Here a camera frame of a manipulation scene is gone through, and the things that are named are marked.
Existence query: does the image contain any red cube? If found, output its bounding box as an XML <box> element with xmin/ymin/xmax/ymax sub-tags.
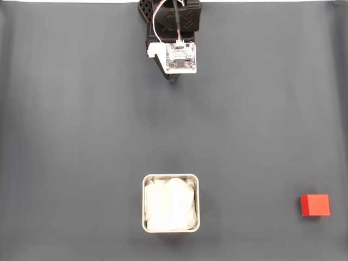
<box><xmin>300</xmin><ymin>194</ymin><xmax>331</xmax><ymax>218</ymax></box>

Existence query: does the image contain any white square metal box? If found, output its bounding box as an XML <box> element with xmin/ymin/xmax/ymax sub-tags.
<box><xmin>141</xmin><ymin>173</ymin><xmax>201</xmax><ymax>234</ymax></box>

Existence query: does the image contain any dark grey table mat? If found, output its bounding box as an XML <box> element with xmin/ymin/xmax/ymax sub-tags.
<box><xmin>0</xmin><ymin>2</ymin><xmax>348</xmax><ymax>261</ymax></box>

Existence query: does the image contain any white crumpled tissue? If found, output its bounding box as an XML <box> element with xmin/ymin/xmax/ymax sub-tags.
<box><xmin>144</xmin><ymin>177</ymin><xmax>198</xmax><ymax>231</ymax></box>

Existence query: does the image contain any black camera cable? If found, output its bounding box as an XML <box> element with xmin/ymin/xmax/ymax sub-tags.
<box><xmin>172</xmin><ymin>0</ymin><xmax>183</xmax><ymax>40</ymax></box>

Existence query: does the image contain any white gripper motor cable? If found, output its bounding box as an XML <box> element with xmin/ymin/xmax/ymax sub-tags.
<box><xmin>151</xmin><ymin>0</ymin><xmax>167</xmax><ymax>44</ymax></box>

